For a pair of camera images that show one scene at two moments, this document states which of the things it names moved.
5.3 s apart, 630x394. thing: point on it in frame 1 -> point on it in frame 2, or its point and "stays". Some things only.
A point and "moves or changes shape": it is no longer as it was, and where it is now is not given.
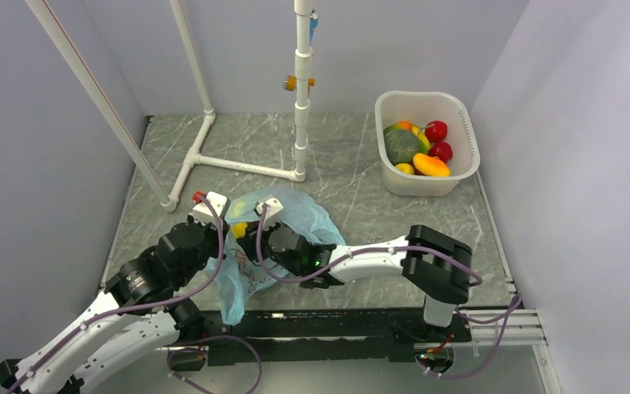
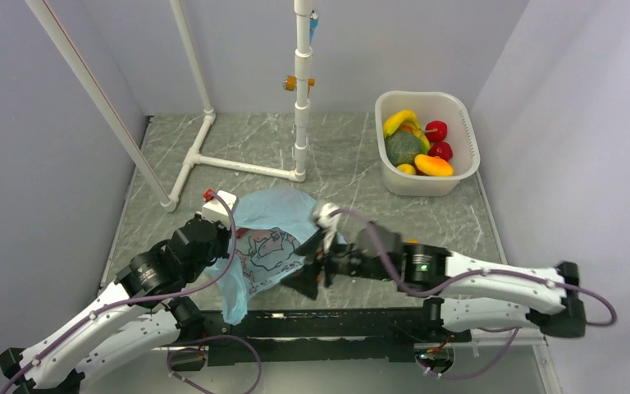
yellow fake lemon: x=404 y=167 stays
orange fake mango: x=431 y=166 stays
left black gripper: x=216 y=232 stays
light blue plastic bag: x=239 y=277 stays
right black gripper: x=249 y=244 -> x=304 y=279
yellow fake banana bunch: x=239 y=230 moves or changes shape
